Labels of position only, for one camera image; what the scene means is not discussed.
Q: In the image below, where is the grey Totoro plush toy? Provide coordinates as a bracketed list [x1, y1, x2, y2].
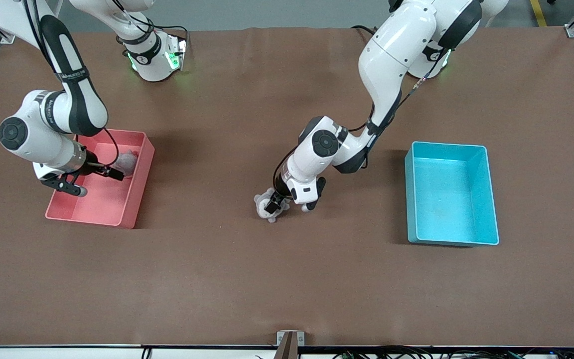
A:
[254, 188, 287, 223]
[114, 150, 139, 178]

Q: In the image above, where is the right arm base connector plate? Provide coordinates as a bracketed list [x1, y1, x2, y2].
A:
[166, 37, 188, 70]

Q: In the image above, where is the pink plastic box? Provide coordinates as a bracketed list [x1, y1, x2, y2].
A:
[45, 131, 155, 229]

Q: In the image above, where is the blue plastic box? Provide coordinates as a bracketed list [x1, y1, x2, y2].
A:
[405, 141, 500, 247]

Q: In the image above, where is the brown table mat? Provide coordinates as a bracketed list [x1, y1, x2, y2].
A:
[0, 25, 574, 347]

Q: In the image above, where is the left arm black gripper cable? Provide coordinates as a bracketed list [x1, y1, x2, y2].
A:
[273, 47, 451, 197]

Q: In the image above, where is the arm black gripper cable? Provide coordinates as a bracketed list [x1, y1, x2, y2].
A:
[273, 47, 451, 197]
[20, 0, 120, 168]

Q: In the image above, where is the right arm black gripper cable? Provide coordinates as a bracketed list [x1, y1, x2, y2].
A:
[20, 0, 120, 168]

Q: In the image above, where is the metal camera bracket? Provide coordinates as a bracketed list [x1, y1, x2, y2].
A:
[277, 330, 305, 359]

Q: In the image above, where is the right arm base black cable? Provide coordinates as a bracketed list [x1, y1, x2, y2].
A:
[155, 24, 190, 50]

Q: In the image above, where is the tangled black cable bundle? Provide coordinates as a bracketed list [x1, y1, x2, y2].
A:
[331, 347, 574, 359]

